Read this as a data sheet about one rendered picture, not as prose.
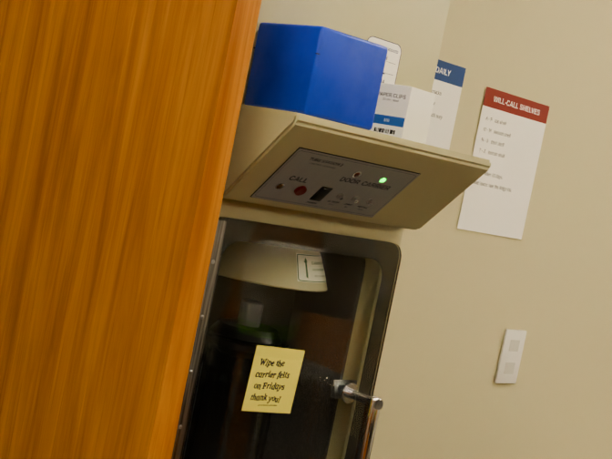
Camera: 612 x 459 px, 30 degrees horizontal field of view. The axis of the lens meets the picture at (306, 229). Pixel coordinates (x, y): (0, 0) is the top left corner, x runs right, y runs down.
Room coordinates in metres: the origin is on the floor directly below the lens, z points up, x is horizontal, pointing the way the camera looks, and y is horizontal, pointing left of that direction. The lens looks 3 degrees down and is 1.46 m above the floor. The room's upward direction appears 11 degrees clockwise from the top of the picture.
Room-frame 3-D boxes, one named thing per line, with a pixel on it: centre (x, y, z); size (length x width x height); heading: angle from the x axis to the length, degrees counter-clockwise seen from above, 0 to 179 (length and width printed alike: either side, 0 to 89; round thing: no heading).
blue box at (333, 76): (1.21, 0.02, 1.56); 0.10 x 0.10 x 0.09; 44
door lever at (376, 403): (1.36, -0.11, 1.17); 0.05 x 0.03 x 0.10; 43
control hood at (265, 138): (1.28, -0.04, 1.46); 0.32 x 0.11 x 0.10; 134
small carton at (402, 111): (1.31, -0.08, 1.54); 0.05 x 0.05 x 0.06; 52
